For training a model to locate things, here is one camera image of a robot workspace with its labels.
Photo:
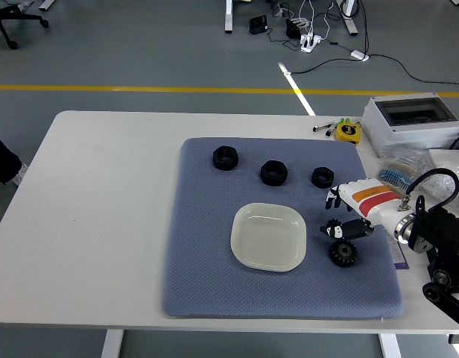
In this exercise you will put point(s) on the black office chair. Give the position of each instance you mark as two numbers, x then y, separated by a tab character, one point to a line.
2	15

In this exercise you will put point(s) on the clear bag of screws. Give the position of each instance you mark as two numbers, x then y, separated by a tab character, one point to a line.
442	182

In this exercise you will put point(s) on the small black hex nut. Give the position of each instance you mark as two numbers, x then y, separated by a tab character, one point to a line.
322	178

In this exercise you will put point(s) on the black electronic device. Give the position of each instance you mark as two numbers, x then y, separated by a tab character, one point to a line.
258	24

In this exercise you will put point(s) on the blue-grey textured mat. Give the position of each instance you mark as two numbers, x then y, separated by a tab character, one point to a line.
214	283

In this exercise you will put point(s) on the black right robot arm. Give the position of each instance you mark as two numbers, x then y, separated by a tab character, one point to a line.
445	227

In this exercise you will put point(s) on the black power adapter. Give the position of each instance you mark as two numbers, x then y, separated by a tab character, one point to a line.
293	28

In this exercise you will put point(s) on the clear bag of resistors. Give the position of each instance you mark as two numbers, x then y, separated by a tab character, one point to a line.
393	175

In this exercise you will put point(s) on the white power strip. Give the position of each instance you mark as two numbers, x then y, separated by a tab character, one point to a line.
309	41

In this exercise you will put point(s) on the silver pen tool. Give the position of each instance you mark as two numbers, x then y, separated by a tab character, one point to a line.
320	127

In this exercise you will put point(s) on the person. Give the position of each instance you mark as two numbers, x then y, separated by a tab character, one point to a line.
2	160

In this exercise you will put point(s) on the large black gear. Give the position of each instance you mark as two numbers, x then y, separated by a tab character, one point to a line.
343	254

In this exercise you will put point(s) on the yellow tape measure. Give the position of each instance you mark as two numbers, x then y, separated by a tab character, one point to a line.
347	131

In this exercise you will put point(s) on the purple label card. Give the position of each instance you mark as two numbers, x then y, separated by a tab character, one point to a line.
399	257

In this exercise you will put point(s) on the white square dish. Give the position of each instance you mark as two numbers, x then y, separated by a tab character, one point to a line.
266	238

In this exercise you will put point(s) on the white desk leg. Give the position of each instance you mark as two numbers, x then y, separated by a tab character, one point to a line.
229	18
349	22

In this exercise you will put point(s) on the white adapter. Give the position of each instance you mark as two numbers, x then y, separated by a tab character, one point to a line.
359	55

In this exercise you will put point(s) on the flat white box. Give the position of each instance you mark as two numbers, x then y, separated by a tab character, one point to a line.
449	156

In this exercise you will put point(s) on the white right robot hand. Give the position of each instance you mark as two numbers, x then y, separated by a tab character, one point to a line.
371	199

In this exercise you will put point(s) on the grey electrical enclosure box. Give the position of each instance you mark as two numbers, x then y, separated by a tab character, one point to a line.
401	134

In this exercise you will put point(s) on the small black tool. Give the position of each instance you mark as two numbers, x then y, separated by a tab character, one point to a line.
331	130

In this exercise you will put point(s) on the white table leg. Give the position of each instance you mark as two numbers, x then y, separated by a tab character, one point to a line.
112	343
389	345

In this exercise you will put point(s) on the large black hex nut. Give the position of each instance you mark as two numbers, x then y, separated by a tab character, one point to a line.
274	173
225	158

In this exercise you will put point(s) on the small black gear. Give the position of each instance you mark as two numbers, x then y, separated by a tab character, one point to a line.
334	223

